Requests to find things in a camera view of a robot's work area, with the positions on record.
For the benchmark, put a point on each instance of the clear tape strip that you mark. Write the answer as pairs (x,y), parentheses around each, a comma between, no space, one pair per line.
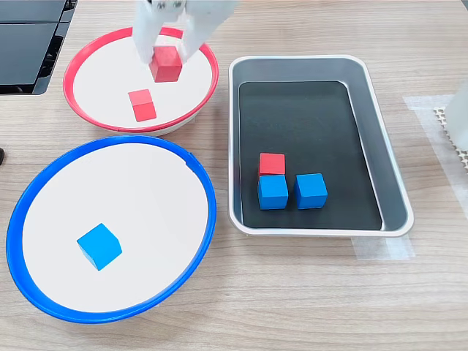
(384,250)

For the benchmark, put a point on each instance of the small black object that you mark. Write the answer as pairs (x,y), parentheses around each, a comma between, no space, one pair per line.
(1,156)

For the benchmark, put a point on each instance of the white plate with red rim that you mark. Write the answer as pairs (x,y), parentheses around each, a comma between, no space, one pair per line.
(102,80)

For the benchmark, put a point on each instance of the steel tray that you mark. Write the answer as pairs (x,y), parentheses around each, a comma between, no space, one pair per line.
(376,146)

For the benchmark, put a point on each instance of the pale perforated plate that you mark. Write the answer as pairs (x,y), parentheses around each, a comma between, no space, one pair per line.
(442,120)

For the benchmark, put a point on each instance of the white plate with blue rim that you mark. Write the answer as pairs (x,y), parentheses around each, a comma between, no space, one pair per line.
(139,204)

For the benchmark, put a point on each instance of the black flat device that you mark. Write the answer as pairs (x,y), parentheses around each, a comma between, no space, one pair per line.
(22,55)
(29,9)

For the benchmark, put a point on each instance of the blue cube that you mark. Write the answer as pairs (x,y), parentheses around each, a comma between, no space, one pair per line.
(311,191)
(99,246)
(272,192)

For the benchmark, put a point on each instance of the red cube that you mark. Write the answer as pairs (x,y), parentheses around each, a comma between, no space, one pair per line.
(143,106)
(166,65)
(272,164)

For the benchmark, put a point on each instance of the black mat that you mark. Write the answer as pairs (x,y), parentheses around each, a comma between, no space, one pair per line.
(300,124)

